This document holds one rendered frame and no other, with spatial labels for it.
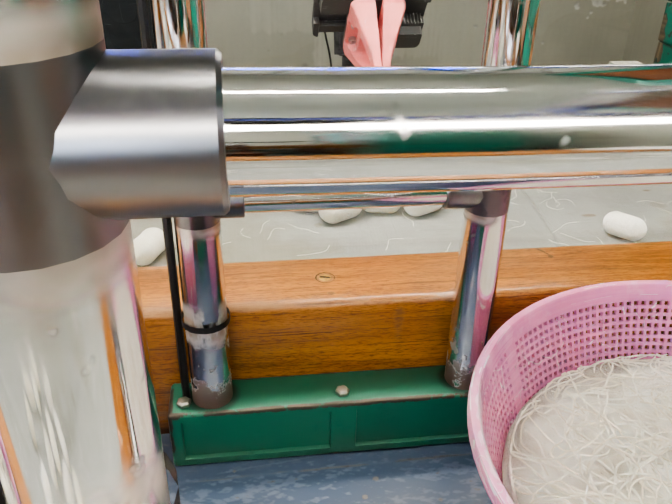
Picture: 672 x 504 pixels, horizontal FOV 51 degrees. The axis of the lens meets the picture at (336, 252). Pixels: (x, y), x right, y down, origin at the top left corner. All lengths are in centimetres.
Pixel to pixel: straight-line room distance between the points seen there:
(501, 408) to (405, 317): 8
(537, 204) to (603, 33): 233
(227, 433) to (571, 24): 256
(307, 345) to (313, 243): 12
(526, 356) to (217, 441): 18
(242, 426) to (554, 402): 18
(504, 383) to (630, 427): 7
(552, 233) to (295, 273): 22
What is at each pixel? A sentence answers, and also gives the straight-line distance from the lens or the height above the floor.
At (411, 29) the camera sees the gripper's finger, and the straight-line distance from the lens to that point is 67.
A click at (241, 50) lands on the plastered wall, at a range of 265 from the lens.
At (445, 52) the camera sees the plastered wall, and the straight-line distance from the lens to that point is 273.
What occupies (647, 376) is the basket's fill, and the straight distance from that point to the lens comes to 45.
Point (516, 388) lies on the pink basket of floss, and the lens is 40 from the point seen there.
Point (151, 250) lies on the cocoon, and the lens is 49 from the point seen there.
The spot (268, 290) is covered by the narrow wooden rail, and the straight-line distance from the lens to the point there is 42.
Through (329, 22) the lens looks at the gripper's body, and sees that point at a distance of 67.
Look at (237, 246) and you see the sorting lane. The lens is 52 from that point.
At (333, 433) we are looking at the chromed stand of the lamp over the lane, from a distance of 43.
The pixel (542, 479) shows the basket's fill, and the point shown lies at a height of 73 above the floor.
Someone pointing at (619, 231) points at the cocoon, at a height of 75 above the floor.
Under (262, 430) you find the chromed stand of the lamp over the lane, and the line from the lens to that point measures 42.
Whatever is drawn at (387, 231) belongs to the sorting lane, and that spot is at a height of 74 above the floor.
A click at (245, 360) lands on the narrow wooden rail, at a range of 43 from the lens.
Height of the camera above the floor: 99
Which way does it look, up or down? 29 degrees down
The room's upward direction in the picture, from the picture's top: 1 degrees clockwise
